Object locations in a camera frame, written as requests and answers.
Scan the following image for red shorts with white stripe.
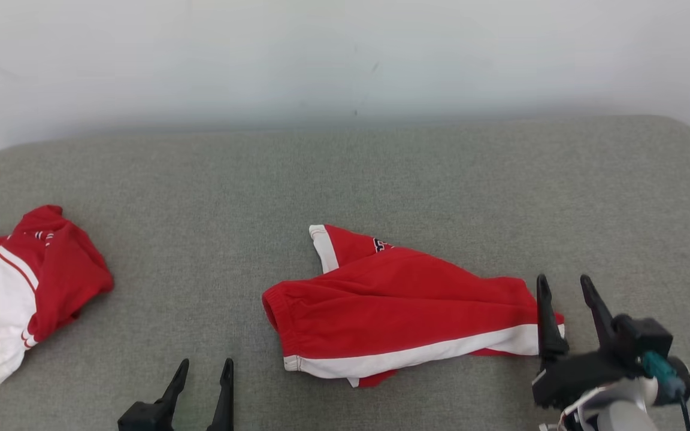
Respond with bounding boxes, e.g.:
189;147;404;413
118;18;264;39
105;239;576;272
262;224;566;388

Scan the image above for red and white shirt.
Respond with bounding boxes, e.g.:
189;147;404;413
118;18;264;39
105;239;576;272
0;205;114;385

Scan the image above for teal cable connector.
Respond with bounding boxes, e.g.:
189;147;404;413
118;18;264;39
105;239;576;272
641;351;679;391

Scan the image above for grey fabric sofa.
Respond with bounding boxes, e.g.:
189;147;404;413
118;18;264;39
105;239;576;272
0;115;690;431

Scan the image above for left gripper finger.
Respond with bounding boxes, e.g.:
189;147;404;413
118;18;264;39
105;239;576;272
206;357;235;431
155;359;190;415

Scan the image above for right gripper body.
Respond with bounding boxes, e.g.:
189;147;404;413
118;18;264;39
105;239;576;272
531;349;646;411

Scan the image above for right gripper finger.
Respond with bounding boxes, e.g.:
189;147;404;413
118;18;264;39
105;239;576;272
535;274;571;361
579;274;619;349

